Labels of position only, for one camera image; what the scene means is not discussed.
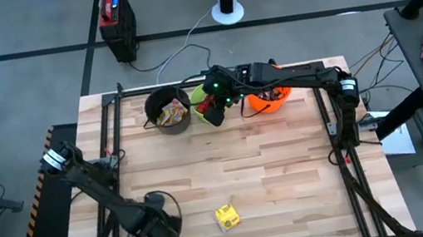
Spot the black and red battery box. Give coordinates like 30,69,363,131
94,0,143,67

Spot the red KitKat bar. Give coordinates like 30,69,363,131
195,96,211,116

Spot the yellow cable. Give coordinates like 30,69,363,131
347,35,401,80

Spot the green halloween bucket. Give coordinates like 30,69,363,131
189,80,233,127

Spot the white paper sheet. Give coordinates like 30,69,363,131
363,105,417,161

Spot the black aluminium table frame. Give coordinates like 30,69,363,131
37,40,421,237

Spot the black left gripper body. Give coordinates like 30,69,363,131
134,202,178,237

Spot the silver metal bracket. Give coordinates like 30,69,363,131
325,120,342,138
93,153,121,170

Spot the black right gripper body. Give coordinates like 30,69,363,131
198,61,250,110

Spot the yellow Sour Patch Kids bag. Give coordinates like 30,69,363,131
162,96,190,121
155,109,180,128
212,201,243,235

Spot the orange halloween bucket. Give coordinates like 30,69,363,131
234,62,296,119

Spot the white floor cable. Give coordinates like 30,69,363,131
145,7,224,86

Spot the black floor cable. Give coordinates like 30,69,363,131
126,41,216,83

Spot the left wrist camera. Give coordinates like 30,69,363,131
145,190,167,210

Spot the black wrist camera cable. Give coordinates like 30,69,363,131
141,186,185,237

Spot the black desk leg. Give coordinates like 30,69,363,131
369,86,423,141

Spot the black halloween bucket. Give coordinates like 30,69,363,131
138,82,197,140

